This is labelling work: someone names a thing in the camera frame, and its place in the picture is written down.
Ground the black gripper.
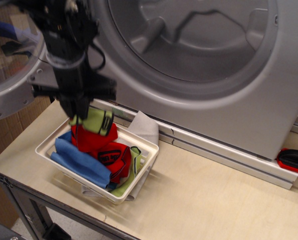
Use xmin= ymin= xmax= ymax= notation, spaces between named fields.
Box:
xmin=31 ymin=60 xmax=117 ymax=120

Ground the green cloth with black trim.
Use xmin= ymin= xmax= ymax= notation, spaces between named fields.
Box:
xmin=69 ymin=107 xmax=114 ymax=136

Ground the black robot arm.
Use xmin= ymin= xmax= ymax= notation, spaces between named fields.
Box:
xmin=13 ymin=0 xmax=116 ymax=120

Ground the washing machine round door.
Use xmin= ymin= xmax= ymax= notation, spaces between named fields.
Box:
xmin=0 ymin=4 xmax=57 ymax=120

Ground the grey toy washing machine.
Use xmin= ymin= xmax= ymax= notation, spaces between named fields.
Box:
xmin=88 ymin=0 xmax=298 ymax=159

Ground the blue cloth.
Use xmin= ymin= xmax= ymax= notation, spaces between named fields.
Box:
xmin=51 ymin=131 xmax=117 ymax=190

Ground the red cloth with black trim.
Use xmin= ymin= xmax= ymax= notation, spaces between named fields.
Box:
xmin=71 ymin=124 xmax=131 ymax=184

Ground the white plastic basket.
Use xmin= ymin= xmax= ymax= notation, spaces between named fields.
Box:
xmin=36 ymin=118 xmax=159 ymax=205

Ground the green cloth in basket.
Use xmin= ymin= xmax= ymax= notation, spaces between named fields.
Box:
xmin=110 ymin=146 xmax=142 ymax=197

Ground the red and black tool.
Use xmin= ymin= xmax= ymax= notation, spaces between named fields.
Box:
xmin=276 ymin=148 xmax=298 ymax=173

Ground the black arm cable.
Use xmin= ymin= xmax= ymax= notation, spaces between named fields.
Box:
xmin=88 ymin=42 xmax=107 ymax=72

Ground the metal table frame leg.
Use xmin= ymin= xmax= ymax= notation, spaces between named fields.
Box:
xmin=0 ymin=173 xmax=72 ymax=240

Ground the aluminium extrusion rail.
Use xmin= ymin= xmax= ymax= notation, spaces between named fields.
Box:
xmin=50 ymin=82 xmax=298 ymax=190

